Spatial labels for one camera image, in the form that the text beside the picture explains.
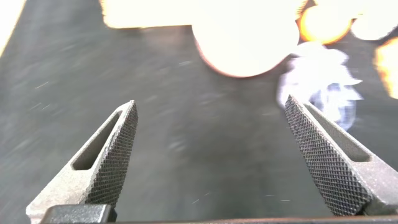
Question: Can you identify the black tablecloth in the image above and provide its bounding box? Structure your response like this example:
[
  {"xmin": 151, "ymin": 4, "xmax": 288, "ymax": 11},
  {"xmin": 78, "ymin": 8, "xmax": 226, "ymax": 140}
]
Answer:
[{"xmin": 0, "ymin": 0, "xmax": 398, "ymax": 224}]

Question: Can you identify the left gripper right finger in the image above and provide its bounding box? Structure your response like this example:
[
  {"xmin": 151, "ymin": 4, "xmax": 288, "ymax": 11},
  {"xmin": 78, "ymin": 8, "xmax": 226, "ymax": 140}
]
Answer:
[{"xmin": 284, "ymin": 95, "xmax": 398, "ymax": 217}]

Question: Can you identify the grey cloth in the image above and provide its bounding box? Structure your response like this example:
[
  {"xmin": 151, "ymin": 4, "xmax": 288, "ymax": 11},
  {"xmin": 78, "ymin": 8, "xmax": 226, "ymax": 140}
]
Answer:
[{"xmin": 276, "ymin": 42, "xmax": 363, "ymax": 131}]

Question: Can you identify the pink bowl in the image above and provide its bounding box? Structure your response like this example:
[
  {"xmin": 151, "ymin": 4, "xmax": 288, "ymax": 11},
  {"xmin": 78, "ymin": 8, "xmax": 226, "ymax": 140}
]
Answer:
[{"xmin": 191, "ymin": 0, "xmax": 301, "ymax": 78}]

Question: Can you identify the orange mandarin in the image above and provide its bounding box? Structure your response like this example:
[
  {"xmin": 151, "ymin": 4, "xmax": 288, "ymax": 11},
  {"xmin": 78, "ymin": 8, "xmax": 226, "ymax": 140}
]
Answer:
[{"xmin": 297, "ymin": 4, "xmax": 354, "ymax": 45}]

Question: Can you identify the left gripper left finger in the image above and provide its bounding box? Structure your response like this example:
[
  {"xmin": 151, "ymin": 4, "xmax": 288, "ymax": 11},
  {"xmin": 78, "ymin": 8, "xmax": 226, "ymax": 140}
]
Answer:
[{"xmin": 26, "ymin": 100, "xmax": 139, "ymax": 224}]

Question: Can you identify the striped croissant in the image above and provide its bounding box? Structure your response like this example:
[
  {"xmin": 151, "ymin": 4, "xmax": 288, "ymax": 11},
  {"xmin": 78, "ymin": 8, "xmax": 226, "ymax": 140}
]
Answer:
[{"xmin": 373, "ymin": 37, "xmax": 398, "ymax": 100}]

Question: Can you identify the wicker basket with toiletries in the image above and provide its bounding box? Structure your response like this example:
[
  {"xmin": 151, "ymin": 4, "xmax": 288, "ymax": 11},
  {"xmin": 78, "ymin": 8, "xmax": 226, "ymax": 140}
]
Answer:
[{"xmin": 99, "ymin": 0, "xmax": 308, "ymax": 29}]

